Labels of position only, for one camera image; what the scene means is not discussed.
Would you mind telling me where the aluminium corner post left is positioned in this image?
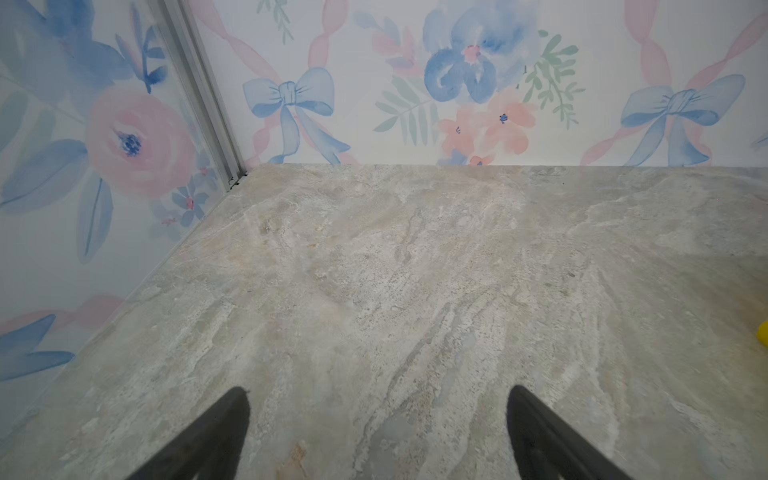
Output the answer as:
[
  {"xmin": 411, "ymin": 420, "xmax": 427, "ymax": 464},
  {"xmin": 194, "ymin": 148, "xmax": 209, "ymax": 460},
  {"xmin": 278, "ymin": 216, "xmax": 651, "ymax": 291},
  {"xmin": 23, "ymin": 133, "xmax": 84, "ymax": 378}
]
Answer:
[{"xmin": 148, "ymin": 0, "xmax": 247, "ymax": 189}]

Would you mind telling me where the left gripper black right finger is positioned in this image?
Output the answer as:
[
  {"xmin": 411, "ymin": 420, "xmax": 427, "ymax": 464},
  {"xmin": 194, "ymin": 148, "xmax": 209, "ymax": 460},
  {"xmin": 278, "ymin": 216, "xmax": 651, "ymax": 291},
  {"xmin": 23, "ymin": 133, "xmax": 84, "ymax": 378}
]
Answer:
[{"xmin": 506, "ymin": 385, "xmax": 630, "ymax": 480}]

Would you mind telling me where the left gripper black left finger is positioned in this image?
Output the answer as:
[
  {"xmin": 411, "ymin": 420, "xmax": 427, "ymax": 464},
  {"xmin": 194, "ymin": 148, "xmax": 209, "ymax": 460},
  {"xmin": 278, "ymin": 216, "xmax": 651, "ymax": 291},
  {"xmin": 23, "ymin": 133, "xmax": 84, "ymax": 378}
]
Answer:
[{"xmin": 130, "ymin": 386, "xmax": 251, "ymax": 479}]

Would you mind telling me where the yellow plastic bin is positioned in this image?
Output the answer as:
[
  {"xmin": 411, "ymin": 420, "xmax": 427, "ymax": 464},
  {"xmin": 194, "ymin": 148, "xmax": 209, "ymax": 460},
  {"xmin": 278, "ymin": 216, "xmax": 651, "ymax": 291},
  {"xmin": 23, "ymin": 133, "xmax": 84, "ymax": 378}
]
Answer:
[{"xmin": 756, "ymin": 321, "xmax": 768, "ymax": 347}]

